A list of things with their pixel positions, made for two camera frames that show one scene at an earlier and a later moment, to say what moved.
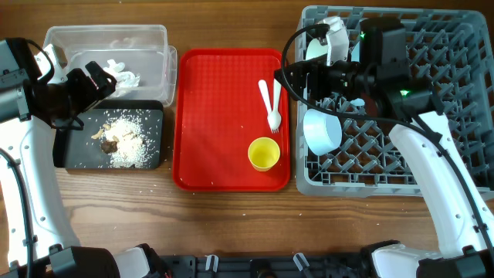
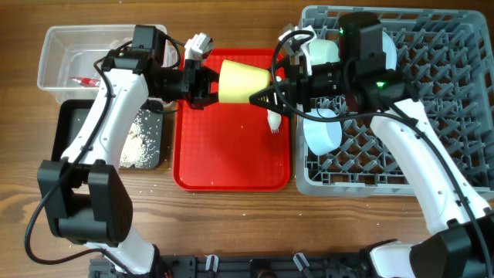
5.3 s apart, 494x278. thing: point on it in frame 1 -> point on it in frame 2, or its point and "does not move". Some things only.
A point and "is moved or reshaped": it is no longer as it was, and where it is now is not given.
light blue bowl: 323,131 does not move
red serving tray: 226,99 does not move
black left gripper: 89,94 -> 196,76
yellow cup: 264,154 -> 238,81
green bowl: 315,49 does not move
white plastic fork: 275,119 does not move
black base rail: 191,266 does not move
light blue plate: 356,58 is moved or reshaped
